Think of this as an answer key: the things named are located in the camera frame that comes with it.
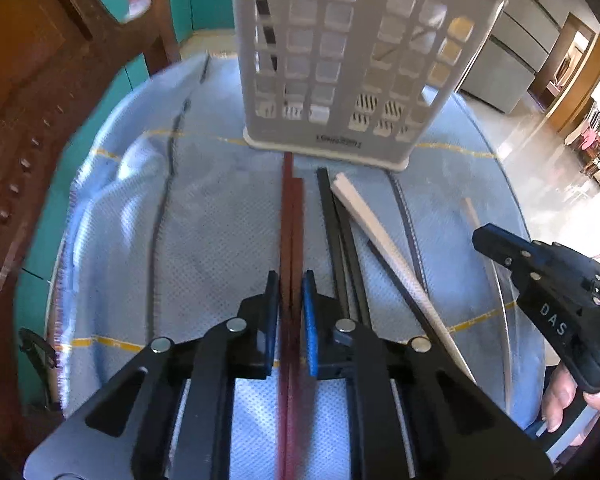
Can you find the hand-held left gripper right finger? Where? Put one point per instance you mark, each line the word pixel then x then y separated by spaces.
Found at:
pixel 310 330

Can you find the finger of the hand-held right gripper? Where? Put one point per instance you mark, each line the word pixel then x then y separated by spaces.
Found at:
pixel 500 247

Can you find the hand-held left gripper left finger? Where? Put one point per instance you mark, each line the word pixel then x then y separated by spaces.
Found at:
pixel 271 325

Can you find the red-brown chopstick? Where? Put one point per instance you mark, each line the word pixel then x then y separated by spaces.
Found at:
pixel 285 240
pixel 297 240

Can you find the black chopstick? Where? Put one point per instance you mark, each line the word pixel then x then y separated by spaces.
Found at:
pixel 331 230
pixel 352 270

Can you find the white plastic utensil holder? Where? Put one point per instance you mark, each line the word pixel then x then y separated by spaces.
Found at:
pixel 367 60

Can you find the person's right hand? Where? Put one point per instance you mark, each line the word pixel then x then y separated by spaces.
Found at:
pixel 557 395

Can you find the light bamboo chopstick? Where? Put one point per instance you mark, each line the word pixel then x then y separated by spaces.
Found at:
pixel 472 215

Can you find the white chopstick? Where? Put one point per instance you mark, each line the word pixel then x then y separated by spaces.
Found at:
pixel 360 220
pixel 371 220

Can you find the blue cloth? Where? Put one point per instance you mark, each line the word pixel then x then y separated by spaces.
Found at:
pixel 205 210

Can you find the wooden doorway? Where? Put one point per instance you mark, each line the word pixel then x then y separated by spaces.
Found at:
pixel 565 70

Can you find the grey refrigerator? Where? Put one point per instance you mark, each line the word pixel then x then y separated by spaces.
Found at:
pixel 515 50

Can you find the wooden chair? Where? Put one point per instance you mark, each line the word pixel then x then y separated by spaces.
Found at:
pixel 30 110

